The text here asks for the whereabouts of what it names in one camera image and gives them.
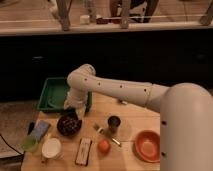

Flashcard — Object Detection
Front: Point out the metal cup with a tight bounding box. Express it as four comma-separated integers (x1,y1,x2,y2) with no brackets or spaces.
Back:
108,116,121,133

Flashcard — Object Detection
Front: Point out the brown rectangular box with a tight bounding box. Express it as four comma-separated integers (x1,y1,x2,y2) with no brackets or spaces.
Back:
75,138,92,166

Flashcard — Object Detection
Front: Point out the green cup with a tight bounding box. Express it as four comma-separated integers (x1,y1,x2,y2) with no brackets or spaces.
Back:
21,135,38,152

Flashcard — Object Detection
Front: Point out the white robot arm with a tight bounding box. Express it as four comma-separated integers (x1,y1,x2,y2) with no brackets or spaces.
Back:
67,64,213,171

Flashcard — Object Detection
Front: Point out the white cup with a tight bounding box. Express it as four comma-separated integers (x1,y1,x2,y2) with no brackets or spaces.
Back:
42,138,62,159

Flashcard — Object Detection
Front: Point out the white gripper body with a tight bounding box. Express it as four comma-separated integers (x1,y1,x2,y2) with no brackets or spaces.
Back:
64,90,87,115

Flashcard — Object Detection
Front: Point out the dark purple bowl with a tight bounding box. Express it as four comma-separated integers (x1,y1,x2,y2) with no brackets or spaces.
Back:
57,113,82,136

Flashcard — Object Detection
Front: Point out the orange bowl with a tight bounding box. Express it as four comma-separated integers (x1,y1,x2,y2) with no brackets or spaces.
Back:
134,130,160,163

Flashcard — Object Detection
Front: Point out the orange fruit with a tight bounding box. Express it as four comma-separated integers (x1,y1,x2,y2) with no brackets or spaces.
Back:
97,139,111,155

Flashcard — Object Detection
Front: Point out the metal fork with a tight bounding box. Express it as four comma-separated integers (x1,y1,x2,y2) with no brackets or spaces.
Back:
93,124,122,147

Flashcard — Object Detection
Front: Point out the dark red grapes bunch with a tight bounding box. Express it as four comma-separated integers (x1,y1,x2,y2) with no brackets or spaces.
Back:
62,116,77,131

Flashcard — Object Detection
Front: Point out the green plastic tray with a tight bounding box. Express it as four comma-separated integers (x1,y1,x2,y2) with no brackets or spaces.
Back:
36,77,93,113

